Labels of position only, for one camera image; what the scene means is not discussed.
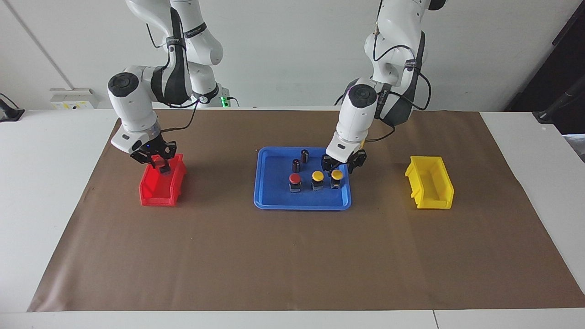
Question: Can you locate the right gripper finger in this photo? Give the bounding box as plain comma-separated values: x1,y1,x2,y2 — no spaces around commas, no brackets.
130,150,159,168
159,142,178,177

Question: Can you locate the red plastic bin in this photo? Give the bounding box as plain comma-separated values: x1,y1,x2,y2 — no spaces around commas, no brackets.
139,154,187,207

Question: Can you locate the blue plastic tray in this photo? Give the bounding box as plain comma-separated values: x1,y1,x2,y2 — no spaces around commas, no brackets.
254,146,352,211

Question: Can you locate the yellow plastic bin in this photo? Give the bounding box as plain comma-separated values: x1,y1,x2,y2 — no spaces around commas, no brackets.
405,156,455,210

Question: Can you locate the brown paper table mat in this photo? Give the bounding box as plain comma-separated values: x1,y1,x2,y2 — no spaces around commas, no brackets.
27,110,585,313

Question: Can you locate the black stand pole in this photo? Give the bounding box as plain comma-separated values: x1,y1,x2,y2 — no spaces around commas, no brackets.
532,75,585,124

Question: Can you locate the dark background panel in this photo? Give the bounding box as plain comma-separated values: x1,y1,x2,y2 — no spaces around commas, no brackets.
505,0,585,135

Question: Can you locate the grey object at table edge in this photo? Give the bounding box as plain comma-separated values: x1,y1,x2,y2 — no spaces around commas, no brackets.
563,133,585,163

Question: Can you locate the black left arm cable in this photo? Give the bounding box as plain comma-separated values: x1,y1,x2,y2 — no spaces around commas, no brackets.
337,21,433,143

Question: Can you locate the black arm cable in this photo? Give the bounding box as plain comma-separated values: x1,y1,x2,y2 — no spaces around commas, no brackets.
145,22,200,134
337,21,433,143

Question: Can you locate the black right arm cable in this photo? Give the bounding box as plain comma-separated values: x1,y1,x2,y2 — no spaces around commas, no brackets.
145,22,200,134

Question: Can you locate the white wall socket box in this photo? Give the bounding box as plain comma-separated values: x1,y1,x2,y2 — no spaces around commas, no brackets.
49,88,98,110

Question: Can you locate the black clamp with cable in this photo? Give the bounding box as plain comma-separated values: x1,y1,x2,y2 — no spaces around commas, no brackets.
0,93,25,122

